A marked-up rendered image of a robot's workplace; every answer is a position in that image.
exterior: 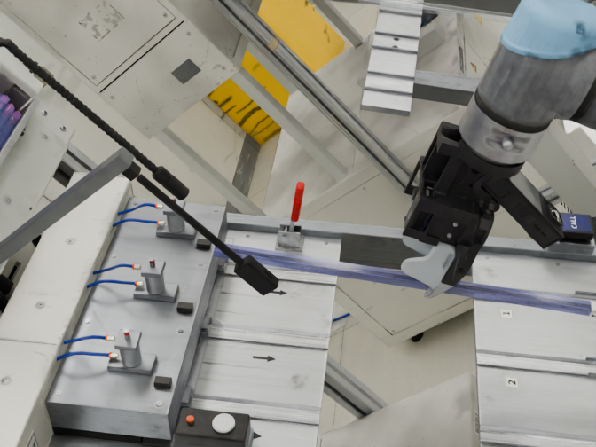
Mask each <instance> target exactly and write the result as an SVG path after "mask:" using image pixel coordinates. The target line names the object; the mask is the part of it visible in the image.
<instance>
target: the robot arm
mask: <svg viewBox="0 0 596 447"><path fill-rule="evenodd" d="M556 114H558V115H559V116H562V117H564V118H567V119H569V120H571V121H573V122H576V123H578V124H581V125H583V126H585V127H587V128H589V129H593V130H595V131H596V7H595V6H594V5H593V4H590V3H587V2H586V1H584V0H521V2H520V4H519V5H518V7H517V9H516V11H515V13H514V15H513V17H512V18H511V20H510V21H509V23H508V25H507V26H506V27H505V28H504V30H503V31H502V33H501V36H500V41H499V43H498V46H497V48H496V50H495V51H494V54H493V56H492V58H491V60H490V63H489V65H488V66H487V68H486V70H485V72H484V74H483V76H482V79H481V80H480V82H479V85H478V87H477V88H476V90H475V92H474V94H473V96H472V97H471V99H470V102H469V104H468V106H467V109H466V111H465V112H464V114H463V116H462V118H461V120H460V122H459V125H456V124H453V123H449V122H444V121H442V122H441V124H440V126H439V128H438V130H437V132H436V134H435V137H434V139H433V141H432V143H431V145H430V147H429V148H428V151H427V154H426V156H420V159H419V161H418V163H417V165H416V167H415V169H414V171H413V173H412V176H411V178H410V180H409V182H408V185H407V186H406V188H405V190H404V193H406V194H409V195H412V200H413V203H412V205H411V207H410V209H409V211H408V213H407V215H406V216H405V217H404V231H403V243H404V244H405V245H406V246H407V247H409V248H411V249H413V250H414V251H416V252H418V253H419V254H421V255H424V257H415V258H408V259H405V260H404V261H403V263H402V265H401V269H402V271H403V272H404V273H405V274H407V275H409V276H411V277H412V278H415V279H417V280H418V281H420V282H422V283H424V284H426V285H428V286H429V287H428V289H427V291H426V292H425V295H424V297H427V298H433V297H435V296H438V295H439V294H442V293H444V292H445V291H447V290H449V289H450V288H451V287H453V286H456V285H457V284H458V283H459V282H460V280H461V279H463V278H464V277H465V276H466V274H467V273H468V271H469V270H470V268H471V266H472V264H473V262H474V259H475V258H476V256H477V254H478V252H479V250H480V249H481V248H482V246H483V245H484V243H485V241H486V239H487V238H488V236H489V234H490V230H491V228H492V225H493V223H494V212H497V211H498V210H499V209H500V206H499V204H500V205H501V206H502V207H503V208H504V209H505V210H506V211H507V212H508V213H509V214H510V215H511V217H512V218H513V219H514V220H515V221H516V222H517V223H518V224H519V225H520V226H521V227H522V228H523V229H524V230H525V231H526V232H527V233H528V234H529V236H530V237H531V238H532V239H534V240H535V241H536V242H537V243H538V245H539V246H541V247H542V248H543V249H546V248H547V247H549V246H551V245H553V244H554V243H556V242H558V241H560V240H562V239H564V236H563V230H562V226H563V220H562V217H561V214H560V212H559V211H558V210H557V208H556V207H555V206H554V205H553V204H552V203H551V202H549V201H548V200H547V199H546V198H545V197H544V196H543V195H542V194H541V193H540V191H539V190H538V189H537V188H536V187H535V186H534V185H533V184H532V183H531V182H530V181H529V179H528V178H527V177H525V176H524V175H523V174H522V173H521V169H522V166H523V165H524V163H525V161H526V160H528V159H529V158H530V156H531V154H533V152H534V150H535V149H536V147H537V144H538V143H539V141H540V139H541V138H542V136H543V135H544V133H545V131H546V129H547V128H548V127H549V125H550V123H551V122H552V120H553V118H554V116H555V115H556ZM419 169H420V181H419V187H418V186H413V185H412V182H413V180H414V178H415V177H416V175H417V173H418V170H419Z"/></svg>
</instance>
